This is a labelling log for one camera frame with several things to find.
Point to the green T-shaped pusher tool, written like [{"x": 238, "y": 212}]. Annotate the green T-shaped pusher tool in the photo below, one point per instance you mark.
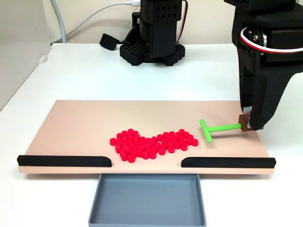
[{"x": 225, "y": 127}]

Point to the red cylindrical granule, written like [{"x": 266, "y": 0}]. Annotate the red cylindrical granule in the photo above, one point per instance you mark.
[
  {"x": 140, "y": 147},
  {"x": 125, "y": 139},
  {"x": 146, "y": 155},
  {"x": 139, "y": 153},
  {"x": 164, "y": 141},
  {"x": 180, "y": 137},
  {"x": 146, "y": 147},
  {"x": 162, "y": 151},
  {"x": 171, "y": 148},
  {"x": 168, "y": 138},
  {"x": 130, "y": 138},
  {"x": 190, "y": 137},
  {"x": 136, "y": 146},
  {"x": 171, "y": 133},
  {"x": 134, "y": 150},
  {"x": 124, "y": 132},
  {"x": 153, "y": 138},
  {"x": 178, "y": 134},
  {"x": 169, "y": 144},
  {"x": 124, "y": 156},
  {"x": 154, "y": 149},
  {"x": 124, "y": 143},
  {"x": 142, "y": 139},
  {"x": 151, "y": 143},
  {"x": 118, "y": 149},
  {"x": 136, "y": 137},
  {"x": 181, "y": 141},
  {"x": 129, "y": 134},
  {"x": 148, "y": 140},
  {"x": 181, "y": 131},
  {"x": 118, "y": 145},
  {"x": 137, "y": 142},
  {"x": 194, "y": 142},
  {"x": 131, "y": 146},
  {"x": 159, "y": 136},
  {"x": 153, "y": 155},
  {"x": 128, "y": 151},
  {"x": 174, "y": 137},
  {"x": 120, "y": 135},
  {"x": 183, "y": 146},
  {"x": 177, "y": 144},
  {"x": 125, "y": 147},
  {"x": 135, "y": 133},
  {"x": 185, "y": 133},
  {"x": 187, "y": 140},
  {"x": 143, "y": 143},
  {"x": 166, "y": 134},
  {"x": 157, "y": 145},
  {"x": 164, "y": 145},
  {"x": 130, "y": 131},
  {"x": 131, "y": 142},
  {"x": 119, "y": 141},
  {"x": 113, "y": 141},
  {"x": 173, "y": 140},
  {"x": 131, "y": 158}
]

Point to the grey shallow tray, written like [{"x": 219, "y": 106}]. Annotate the grey shallow tray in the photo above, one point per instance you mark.
[{"x": 146, "y": 201}]

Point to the beige flat board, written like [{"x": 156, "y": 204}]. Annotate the beige flat board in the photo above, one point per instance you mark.
[{"x": 82, "y": 123}]

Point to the small white lump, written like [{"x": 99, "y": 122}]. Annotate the small white lump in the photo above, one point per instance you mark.
[{"x": 42, "y": 58}]

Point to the black edge rail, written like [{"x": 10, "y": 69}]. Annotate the black edge rail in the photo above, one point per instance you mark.
[
  {"x": 61, "y": 161},
  {"x": 227, "y": 162}
]

